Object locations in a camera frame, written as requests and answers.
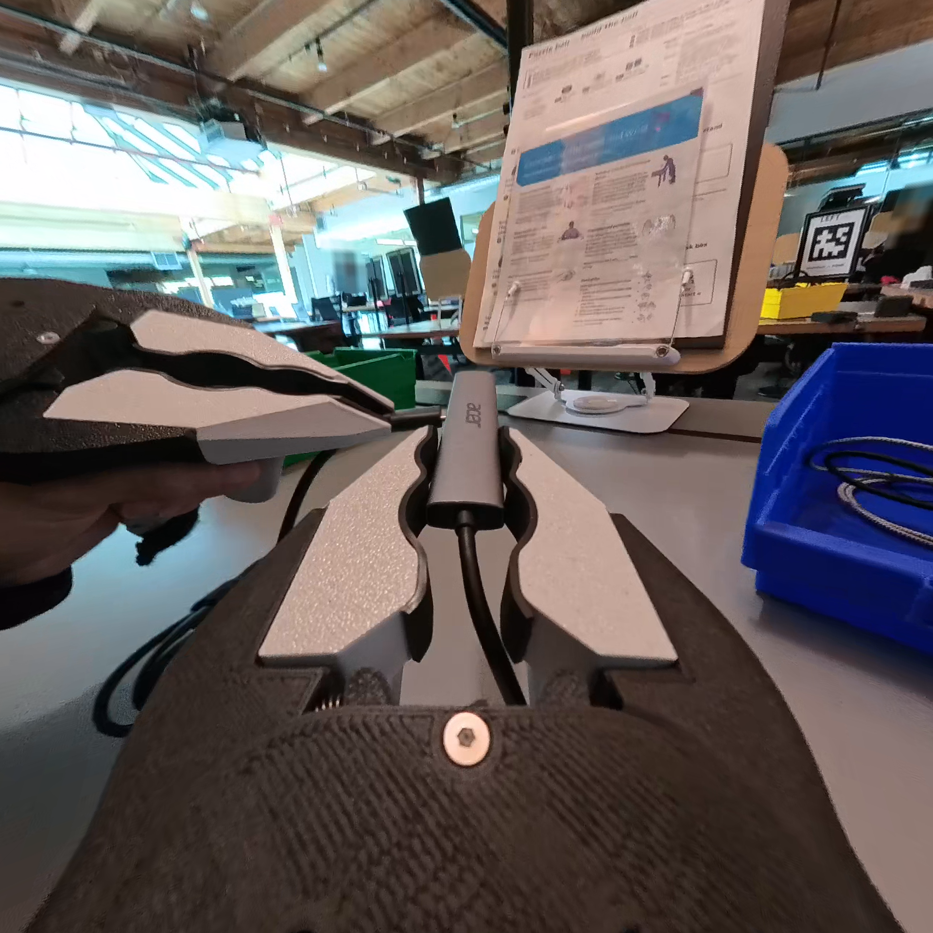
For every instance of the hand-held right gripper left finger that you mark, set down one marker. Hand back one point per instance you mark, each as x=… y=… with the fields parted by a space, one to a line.
x=350 y=568

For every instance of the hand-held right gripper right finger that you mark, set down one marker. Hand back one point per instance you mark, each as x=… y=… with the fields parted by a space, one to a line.
x=583 y=583

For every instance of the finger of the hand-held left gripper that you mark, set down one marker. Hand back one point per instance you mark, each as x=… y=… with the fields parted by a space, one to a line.
x=240 y=342
x=240 y=419

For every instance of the grey USB hub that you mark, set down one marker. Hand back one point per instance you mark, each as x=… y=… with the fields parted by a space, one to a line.
x=466 y=452

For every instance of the wooden background desk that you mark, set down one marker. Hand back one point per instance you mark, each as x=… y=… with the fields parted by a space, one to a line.
x=802 y=326

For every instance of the person's left hand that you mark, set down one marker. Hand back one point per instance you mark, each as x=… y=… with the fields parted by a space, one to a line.
x=58 y=525

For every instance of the green plastic bin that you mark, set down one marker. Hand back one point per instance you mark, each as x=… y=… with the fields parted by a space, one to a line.
x=379 y=375

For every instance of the ceiling projector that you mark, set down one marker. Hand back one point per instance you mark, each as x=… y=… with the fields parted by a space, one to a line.
x=226 y=135

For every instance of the small wooden document stand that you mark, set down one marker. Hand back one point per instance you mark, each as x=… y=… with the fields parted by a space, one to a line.
x=446 y=273

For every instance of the blue plastic bin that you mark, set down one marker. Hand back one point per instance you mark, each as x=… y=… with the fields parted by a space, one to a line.
x=802 y=576

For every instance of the black monitor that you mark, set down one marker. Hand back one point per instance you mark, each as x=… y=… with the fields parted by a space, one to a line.
x=434 y=226

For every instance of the yellow plastic bin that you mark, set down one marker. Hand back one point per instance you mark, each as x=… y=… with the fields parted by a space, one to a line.
x=802 y=300

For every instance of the blue header leaflet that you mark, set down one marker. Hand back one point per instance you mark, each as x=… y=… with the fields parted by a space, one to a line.
x=605 y=219

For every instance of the small black box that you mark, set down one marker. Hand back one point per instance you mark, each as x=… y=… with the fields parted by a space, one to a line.
x=834 y=318

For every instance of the black pole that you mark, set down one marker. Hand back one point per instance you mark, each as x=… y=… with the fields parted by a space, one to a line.
x=519 y=29

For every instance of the black and white tag sign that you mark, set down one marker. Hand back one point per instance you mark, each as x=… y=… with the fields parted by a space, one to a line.
x=831 y=244

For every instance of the white instruction sheet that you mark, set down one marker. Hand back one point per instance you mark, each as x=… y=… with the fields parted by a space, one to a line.
x=729 y=109

